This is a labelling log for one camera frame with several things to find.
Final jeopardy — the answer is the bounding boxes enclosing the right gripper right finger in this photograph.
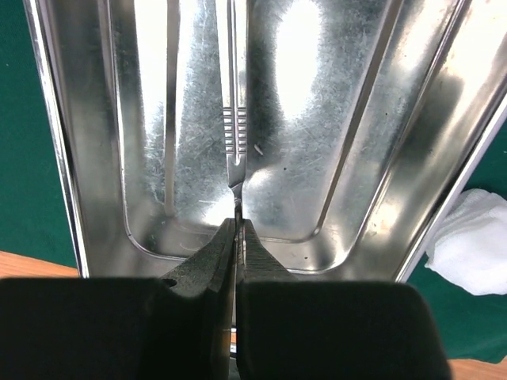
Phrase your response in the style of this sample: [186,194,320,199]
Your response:
[236,221,452,379]

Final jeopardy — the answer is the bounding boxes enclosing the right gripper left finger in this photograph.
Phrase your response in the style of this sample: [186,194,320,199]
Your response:
[1,218,235,379]

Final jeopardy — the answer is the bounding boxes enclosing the steel instrument tray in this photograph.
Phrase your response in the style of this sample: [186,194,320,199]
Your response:
[25,1,506,281]

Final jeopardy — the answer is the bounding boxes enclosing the dark green surgical cloth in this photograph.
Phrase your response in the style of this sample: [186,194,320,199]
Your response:
[1,1,506,363]

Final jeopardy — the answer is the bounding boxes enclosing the white cotton balls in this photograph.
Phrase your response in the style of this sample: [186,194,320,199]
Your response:
[425,189,506,296]

